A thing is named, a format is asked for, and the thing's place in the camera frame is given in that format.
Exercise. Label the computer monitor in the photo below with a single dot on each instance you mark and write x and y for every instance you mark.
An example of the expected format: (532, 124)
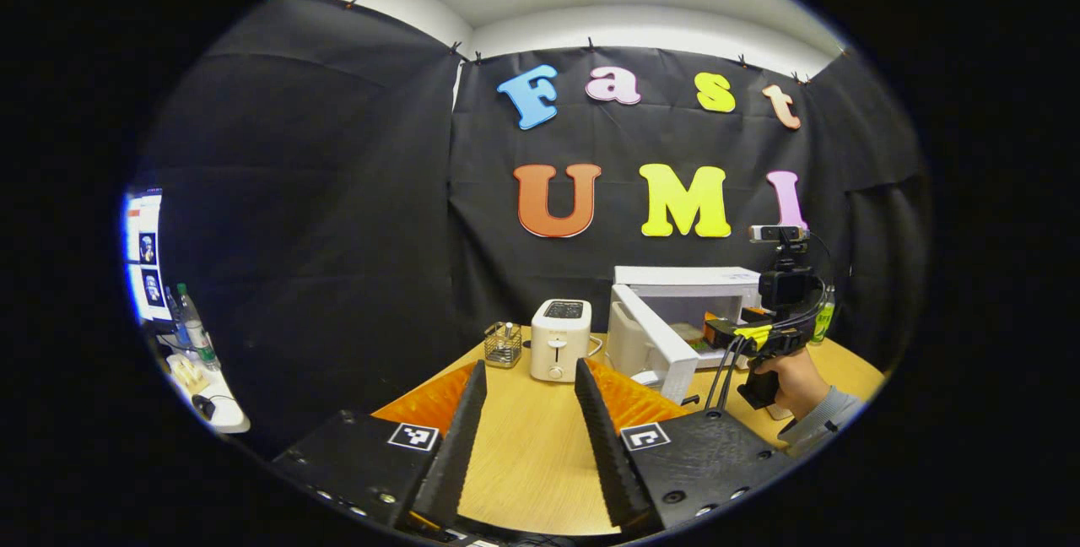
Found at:
(145, 251)

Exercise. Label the green label drink bottle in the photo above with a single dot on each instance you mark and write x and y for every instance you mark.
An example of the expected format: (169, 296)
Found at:
(824, 323)

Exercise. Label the white side desk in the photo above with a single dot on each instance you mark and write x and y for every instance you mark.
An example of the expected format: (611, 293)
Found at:
(228, 416)

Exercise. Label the pale yellow box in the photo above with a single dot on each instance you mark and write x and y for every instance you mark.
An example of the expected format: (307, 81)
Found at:
(187, 374)

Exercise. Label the row of black cloth clips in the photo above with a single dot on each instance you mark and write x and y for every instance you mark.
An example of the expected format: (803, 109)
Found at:
(591, 44)

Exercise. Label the white toaster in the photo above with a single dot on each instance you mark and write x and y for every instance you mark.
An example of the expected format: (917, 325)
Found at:
(557, 344)

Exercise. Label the black computer mouse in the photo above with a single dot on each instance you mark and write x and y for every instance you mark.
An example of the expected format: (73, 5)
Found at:
(203, 406)

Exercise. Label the clear plastic bottle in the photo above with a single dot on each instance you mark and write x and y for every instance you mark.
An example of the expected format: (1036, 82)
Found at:
(175, 323)

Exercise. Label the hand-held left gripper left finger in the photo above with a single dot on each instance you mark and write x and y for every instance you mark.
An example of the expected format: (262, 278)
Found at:
(460, 454)

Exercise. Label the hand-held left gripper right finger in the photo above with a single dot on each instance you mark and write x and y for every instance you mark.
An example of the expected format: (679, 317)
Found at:
(603, 446)

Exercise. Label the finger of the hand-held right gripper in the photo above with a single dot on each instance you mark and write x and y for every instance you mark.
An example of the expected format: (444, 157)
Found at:
(730, 333)
(757, 312)

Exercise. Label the clear bottle with green cap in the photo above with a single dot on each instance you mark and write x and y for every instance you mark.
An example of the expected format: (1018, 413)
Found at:
(198, 336)

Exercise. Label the white microwave oven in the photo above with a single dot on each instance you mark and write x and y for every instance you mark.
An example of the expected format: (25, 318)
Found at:
(683, 277)

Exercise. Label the green lettuce leaf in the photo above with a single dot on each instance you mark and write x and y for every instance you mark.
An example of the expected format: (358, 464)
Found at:
(702, 345)

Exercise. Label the black backdrop cloth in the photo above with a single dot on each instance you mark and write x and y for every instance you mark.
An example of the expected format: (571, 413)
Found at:
(337, 235)

